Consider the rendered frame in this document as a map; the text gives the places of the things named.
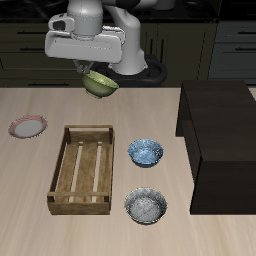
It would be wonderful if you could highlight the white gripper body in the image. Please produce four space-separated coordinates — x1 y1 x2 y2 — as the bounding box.
44 25 126 65

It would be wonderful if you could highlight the dark wooden cabinet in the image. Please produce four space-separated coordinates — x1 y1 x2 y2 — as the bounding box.
175 79 256 216

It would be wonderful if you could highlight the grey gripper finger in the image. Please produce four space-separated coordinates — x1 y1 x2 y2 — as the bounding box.
83 62 95 74
73 60 84 74

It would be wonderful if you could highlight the pink rimmed plate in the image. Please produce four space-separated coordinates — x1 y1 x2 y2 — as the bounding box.
8 114 49 140

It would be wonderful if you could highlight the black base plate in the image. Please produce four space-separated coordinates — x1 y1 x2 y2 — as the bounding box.
95 54 168 85

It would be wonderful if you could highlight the black bowl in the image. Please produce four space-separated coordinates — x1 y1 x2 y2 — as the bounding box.
124 187 169 226

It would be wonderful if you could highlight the blue bowl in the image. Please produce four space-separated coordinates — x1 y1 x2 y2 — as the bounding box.
127 138 165 169

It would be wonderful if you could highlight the wooden slat tray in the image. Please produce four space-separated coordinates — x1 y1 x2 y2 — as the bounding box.
46 124 116 216

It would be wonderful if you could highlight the green bowl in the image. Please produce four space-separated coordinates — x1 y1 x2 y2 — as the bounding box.
81 69 120 100

